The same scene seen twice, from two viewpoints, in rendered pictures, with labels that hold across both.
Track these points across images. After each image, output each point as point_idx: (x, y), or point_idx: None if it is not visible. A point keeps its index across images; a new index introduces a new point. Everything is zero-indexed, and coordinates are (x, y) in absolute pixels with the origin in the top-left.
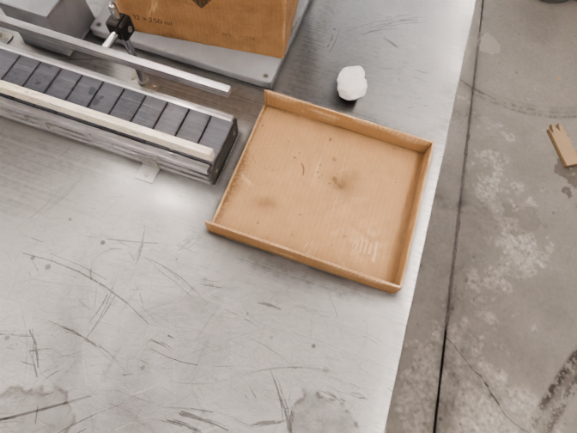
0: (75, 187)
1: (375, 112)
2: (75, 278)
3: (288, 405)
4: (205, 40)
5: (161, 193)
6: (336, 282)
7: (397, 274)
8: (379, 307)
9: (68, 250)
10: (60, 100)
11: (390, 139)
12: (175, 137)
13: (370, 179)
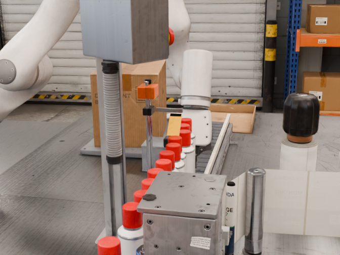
0: (248, 152)
1: None
2: None
3: None
4: (163, 132)
5: (241, 140)
6: (256, 119)
7: (249, 110)
8: (260, 115)
9: (275, 150)
10: (221, 131)
11: None
12: (226, 117)
13: (215, 116)
